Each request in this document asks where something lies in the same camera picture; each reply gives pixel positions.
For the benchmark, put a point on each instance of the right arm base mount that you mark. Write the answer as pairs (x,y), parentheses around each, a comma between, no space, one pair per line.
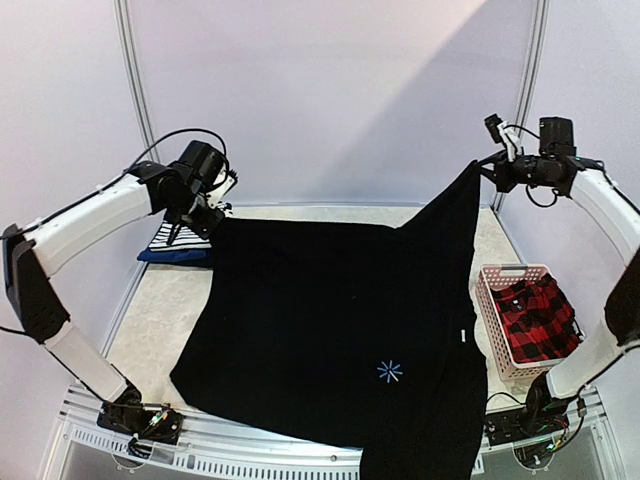
(540,413)

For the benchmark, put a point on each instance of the red black plaid shirt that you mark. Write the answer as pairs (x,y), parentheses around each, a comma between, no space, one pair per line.
(538,320)

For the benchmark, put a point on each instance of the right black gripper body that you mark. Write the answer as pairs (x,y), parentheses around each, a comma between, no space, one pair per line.
(501,174)

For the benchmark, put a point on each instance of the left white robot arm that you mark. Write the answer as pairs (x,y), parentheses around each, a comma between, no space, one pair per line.
(187,192)

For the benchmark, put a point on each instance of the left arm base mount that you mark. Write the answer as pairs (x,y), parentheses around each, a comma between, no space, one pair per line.
(129,415)

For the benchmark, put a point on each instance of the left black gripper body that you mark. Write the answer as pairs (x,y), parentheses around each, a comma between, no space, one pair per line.
(195,220)

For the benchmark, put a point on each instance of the black white striped tank top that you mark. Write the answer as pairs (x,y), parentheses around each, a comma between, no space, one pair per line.
(185,239)

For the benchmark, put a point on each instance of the pink perforated laundry basket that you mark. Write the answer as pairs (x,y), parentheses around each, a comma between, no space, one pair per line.
(497,277)

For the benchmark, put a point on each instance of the left aluminium corner post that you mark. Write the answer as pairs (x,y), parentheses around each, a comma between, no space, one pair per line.
(129,53)

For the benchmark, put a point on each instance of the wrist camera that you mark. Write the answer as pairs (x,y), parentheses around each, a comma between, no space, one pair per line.
(225,181)
(503,133)

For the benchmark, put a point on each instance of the right aluminium corner post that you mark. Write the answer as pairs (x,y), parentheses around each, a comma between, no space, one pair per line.
(532,61)

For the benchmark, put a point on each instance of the black garment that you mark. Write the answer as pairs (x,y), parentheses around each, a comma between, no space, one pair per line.
(351,335)

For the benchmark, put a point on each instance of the aluminium front rail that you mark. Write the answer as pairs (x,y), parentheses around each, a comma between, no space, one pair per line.
(211,448)

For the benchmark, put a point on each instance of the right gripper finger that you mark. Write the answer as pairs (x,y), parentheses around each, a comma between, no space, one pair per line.
(490,160)
(490,175)

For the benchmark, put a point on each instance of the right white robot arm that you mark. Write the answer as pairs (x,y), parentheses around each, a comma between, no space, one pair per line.
(585,182)

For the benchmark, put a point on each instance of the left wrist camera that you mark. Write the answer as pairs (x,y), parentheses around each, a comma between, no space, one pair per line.
(225,181)

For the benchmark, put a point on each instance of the aluminium corner post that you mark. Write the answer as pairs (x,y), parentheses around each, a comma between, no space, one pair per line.
(129,53)
(532,61)

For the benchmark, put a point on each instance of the folded blue garment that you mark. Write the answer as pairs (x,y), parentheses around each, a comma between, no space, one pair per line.
(199,258)

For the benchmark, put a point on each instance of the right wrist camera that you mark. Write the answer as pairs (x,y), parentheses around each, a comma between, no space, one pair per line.
(503,133)

